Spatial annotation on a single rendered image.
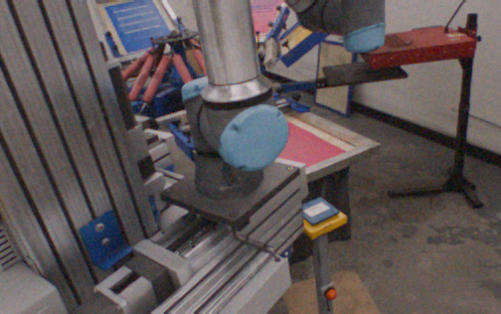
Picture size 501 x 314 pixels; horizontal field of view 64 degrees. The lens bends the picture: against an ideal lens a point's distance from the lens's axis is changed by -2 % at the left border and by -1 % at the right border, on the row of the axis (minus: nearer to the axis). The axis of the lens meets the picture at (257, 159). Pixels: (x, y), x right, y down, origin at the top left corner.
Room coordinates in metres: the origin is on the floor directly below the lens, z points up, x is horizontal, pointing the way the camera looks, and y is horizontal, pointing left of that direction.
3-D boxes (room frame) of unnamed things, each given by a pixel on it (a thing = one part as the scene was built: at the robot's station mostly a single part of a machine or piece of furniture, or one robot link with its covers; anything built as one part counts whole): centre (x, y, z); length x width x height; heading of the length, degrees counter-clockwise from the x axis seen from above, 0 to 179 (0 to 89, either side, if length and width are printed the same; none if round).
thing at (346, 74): (2.47, -0.29, 0.91); 1.34 x 0.40 x 0.08; 83
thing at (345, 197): (1.31, -0.15, 0.74); 0.45 x 0.03 x 0.43; 113
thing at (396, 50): (2.38, -1.03, 1.06); 0.61 x 0.46 x 0.12; 83
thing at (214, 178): (0.77, 0.07, 1.31); 0.15 x 0.15 x 0.10
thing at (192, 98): (0.76, 0.06, 1.42); 0.13 x 0.12 x 0.14; 22
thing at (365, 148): (1.58, -0.04, 0.97); 0.79 x 0.58 x 0.04; 23
